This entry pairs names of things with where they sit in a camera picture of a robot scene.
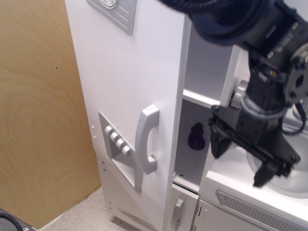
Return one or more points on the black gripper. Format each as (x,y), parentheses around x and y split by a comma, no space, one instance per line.
(256,127)

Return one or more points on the grey fridge door handle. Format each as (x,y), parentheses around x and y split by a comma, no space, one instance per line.
(149,119)

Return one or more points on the white toy fridge door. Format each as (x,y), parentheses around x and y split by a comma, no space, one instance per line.
(121,75)

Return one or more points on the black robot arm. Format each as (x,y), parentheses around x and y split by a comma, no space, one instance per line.
(276,38)

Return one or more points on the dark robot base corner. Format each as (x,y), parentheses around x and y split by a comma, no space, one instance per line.
(9,222)

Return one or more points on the grey top fridge panel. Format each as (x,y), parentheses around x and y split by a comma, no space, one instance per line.
(120,12)

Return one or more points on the purple toy eggplant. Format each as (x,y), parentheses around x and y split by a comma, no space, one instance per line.
(195,139)

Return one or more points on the grey oven vent panel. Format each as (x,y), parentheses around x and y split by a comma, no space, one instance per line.
(257,214)

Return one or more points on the grey toy sink basin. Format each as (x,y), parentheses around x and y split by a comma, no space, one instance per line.
(296,184)

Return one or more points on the brass cabinet hinge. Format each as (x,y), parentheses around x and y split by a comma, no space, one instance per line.
(199,210)

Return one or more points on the grey toy telephone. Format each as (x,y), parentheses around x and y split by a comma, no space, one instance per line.
(237,94)

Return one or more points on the white lower freezer door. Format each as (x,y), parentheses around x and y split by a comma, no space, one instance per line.
(149,210)

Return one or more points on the grey ice dispenser panel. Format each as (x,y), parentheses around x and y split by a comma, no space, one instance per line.
(121,154)

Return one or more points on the wooden board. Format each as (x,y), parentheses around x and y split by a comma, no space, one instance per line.
(47,161)

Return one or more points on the grey lower door handle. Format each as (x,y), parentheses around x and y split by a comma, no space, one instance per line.
(175,220)

